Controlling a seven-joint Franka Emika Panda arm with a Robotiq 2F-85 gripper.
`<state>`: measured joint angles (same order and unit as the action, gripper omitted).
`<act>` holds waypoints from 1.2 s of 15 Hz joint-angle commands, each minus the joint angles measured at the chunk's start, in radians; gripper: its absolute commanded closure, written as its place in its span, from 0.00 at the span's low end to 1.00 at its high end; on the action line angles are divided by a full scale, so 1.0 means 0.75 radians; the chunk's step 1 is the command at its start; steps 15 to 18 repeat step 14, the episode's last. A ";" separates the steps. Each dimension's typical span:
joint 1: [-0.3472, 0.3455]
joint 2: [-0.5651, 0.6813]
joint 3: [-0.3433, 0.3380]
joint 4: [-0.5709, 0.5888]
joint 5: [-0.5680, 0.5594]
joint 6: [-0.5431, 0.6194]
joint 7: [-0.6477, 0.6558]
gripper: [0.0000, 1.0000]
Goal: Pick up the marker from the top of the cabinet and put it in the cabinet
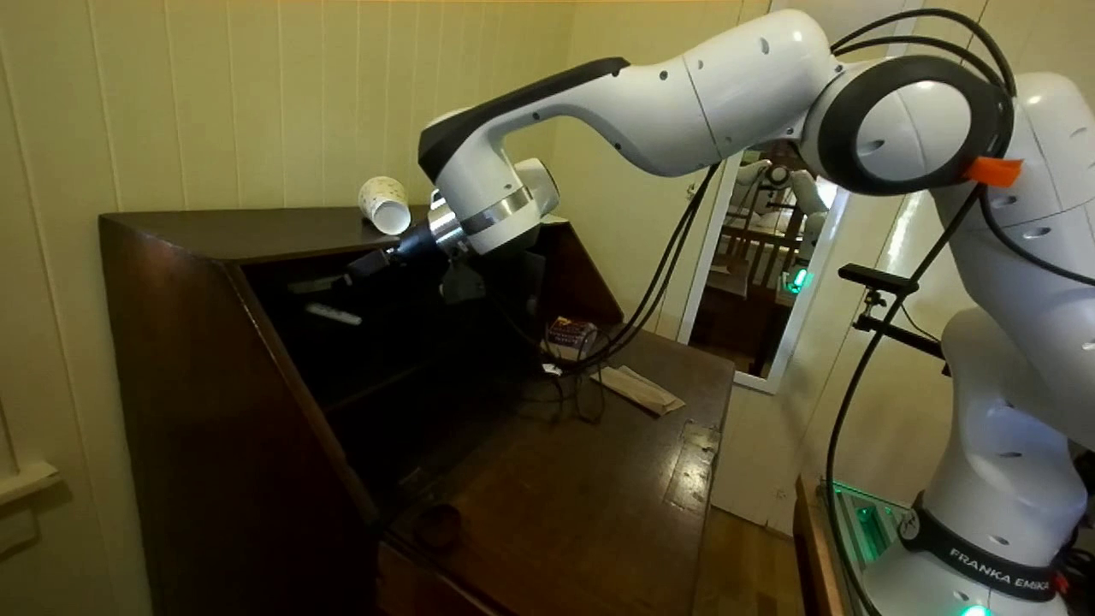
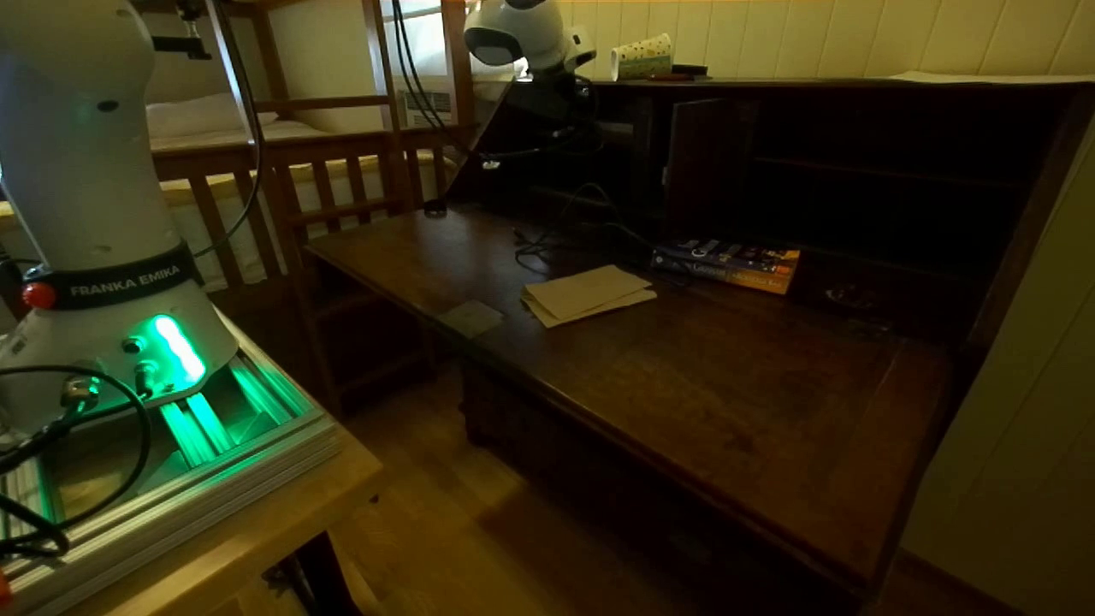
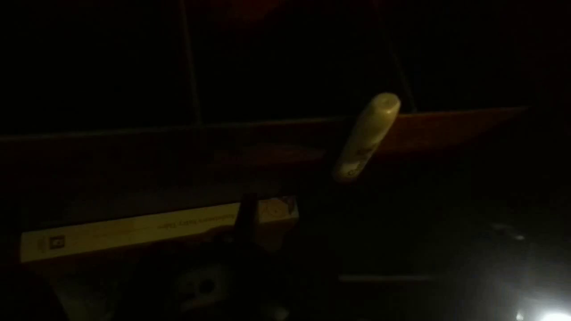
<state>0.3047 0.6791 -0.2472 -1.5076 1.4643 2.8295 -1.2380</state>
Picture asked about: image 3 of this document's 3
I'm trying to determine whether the dark wooden secretary cabinet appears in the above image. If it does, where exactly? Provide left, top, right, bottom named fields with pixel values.
left=0, top=0, right=571, bottom=321

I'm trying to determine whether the yellow flat box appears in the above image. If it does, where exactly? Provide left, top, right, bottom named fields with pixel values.
left=18, top=197, right=301, bottom=268

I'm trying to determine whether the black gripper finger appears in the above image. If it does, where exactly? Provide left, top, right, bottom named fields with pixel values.
left=228, top=193, right=267, bottom=282

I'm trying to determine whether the pale oval object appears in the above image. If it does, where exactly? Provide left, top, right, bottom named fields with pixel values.
left=330, top=91, right=403, bottom=186

